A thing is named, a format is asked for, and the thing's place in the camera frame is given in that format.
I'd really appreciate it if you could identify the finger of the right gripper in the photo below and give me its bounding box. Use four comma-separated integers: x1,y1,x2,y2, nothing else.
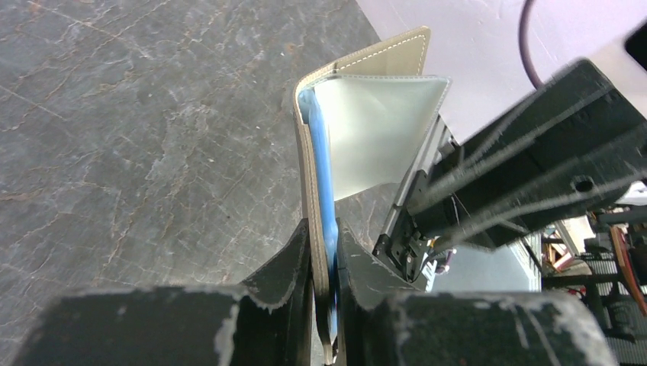
407,59,646,249

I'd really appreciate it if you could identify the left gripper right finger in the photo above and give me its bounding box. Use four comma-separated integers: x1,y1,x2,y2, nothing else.
336,220,616,365

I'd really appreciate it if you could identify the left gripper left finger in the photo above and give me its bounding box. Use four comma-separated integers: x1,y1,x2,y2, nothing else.
14,220,312,365

